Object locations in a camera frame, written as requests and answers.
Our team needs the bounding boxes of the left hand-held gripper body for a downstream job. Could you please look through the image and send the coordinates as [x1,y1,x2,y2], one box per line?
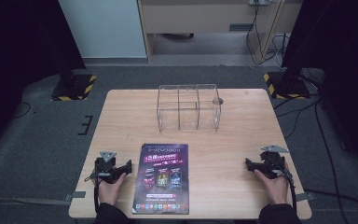
[93,151,121,185]

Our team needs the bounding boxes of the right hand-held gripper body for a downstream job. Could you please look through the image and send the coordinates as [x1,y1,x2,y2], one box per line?
[259,144,290,180]

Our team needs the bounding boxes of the dark purple magazine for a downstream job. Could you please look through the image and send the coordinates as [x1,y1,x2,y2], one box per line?
[131,143,190,216]

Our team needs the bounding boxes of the clear acrylic file rack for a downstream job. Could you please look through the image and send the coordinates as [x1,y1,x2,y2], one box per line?
[156,83,225,133]

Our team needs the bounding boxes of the person's left hand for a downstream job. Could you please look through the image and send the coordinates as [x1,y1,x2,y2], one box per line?
[98,172,128,206]

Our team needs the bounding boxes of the person's right hand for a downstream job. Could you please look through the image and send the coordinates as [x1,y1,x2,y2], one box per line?
[254,170,290,206]

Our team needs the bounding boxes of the grey tape strip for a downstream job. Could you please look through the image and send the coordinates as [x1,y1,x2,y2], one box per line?
[63,190,87,202]
[295,191,317,203]

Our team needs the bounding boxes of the black floor tape mark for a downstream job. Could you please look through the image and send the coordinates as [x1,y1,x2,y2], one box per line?
[76,114,94,136]

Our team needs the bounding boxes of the striped black stand base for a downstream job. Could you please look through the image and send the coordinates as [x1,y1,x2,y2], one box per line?
[263,71,312,100]
[50,72,98,102]

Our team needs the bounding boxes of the black curtain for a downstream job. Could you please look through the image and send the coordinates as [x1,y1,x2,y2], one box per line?
[281,0,358,180]
[0,0,87,158]

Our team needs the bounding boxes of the white partition panel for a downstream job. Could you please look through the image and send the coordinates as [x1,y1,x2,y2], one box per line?
[58,0,147,60]

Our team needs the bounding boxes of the beige wooden desk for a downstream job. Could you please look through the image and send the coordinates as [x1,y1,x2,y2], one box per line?
[136,0,304,65]

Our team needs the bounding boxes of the left hand-held gripper cable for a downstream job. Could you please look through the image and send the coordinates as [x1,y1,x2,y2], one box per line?
[84,171,103,214]

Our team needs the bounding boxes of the hand-held gripper cable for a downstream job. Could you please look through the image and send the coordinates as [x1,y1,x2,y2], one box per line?
[272,158,298,217]
[84,171,103,214]

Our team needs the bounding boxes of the right hand-held gripper cable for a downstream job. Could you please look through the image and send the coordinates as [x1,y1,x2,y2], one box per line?
[272,158,298,217]

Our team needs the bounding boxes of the black floor cable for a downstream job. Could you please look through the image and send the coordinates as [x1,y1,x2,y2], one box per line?
[272,92,358,224]
[11,101,33,119]

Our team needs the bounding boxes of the black socket cable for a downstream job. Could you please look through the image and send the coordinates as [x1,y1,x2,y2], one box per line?
[244,2,282,66]

